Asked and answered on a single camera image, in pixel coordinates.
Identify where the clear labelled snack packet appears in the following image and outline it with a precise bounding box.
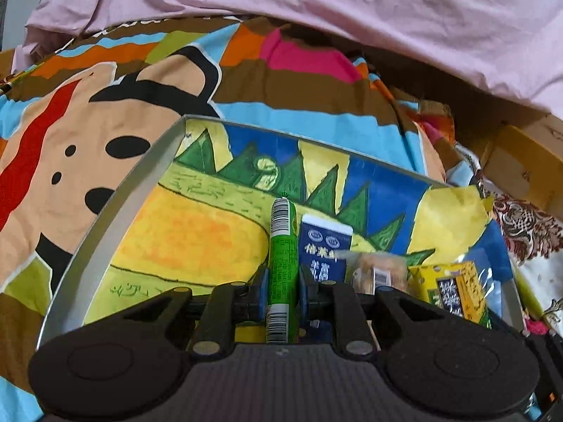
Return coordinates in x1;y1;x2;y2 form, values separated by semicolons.
345;250;412;295

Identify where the white floral quilt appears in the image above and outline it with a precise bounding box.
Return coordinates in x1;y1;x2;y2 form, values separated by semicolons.
413;101;563;335

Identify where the dark blue milk carton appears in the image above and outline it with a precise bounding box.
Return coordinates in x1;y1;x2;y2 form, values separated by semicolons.
298;214;354;284

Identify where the yellow-green snack box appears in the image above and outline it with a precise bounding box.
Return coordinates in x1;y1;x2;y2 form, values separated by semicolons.
407;261;492;330

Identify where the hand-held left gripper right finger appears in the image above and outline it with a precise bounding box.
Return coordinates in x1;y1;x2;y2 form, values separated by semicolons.
298;266;445;358

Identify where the printed monkey blanket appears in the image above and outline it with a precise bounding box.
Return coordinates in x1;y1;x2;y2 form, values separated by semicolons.
0;13;456;422

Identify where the pink bed sheet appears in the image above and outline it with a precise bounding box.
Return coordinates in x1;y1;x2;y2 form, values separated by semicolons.
22;0;563;119

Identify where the green sausage stick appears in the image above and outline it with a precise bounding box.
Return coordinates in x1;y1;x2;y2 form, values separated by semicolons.
265;193;300;346

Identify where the metal tray with dinosaur drawing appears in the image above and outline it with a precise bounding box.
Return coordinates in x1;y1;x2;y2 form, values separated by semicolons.
37;114;526;352

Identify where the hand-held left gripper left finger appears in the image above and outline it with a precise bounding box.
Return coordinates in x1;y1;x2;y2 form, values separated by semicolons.
116;267;270;358

